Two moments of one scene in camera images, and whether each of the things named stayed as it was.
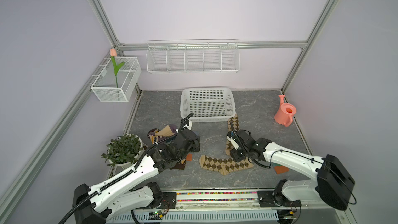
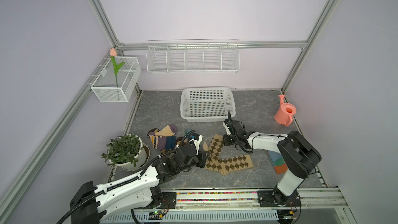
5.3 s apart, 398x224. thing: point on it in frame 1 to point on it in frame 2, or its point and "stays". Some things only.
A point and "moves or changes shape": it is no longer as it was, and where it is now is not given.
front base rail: [198, 199] stays
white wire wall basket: [116, 83] stays
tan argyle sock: [232, 125] moves or changes shape
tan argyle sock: [225, 166] stays
